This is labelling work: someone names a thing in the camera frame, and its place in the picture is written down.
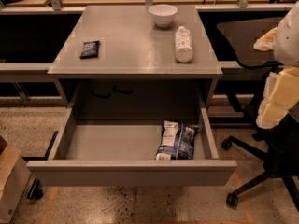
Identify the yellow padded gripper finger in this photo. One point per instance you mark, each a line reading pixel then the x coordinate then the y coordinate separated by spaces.
pixel 281 93

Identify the blue chip bag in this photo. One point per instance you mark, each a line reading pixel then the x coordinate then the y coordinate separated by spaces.
pixel 177 141

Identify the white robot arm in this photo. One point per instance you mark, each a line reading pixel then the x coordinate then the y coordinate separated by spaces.
pixel 283 39

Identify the grey cabinet counter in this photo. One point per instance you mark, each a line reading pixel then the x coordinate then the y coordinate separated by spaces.
pixel 136 76

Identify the small dark blue snack bag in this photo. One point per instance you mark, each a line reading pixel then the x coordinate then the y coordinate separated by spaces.
pixel 90 50

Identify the grey open top drawer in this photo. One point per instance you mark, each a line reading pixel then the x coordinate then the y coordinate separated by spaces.
pixel 89 153

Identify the black office chair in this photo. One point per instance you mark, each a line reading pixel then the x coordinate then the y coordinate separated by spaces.
pixel 279 160

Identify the white plastic bottle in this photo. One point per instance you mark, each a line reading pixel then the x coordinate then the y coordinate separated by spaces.
pixel 183 45

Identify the white bowl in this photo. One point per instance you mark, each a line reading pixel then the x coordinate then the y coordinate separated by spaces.
pixel 163 15

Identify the black caster wheel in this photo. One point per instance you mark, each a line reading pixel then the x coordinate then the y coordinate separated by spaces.
pixel 35 192

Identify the brown cardboard box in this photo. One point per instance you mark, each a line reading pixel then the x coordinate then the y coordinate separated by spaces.
pixel 13 178

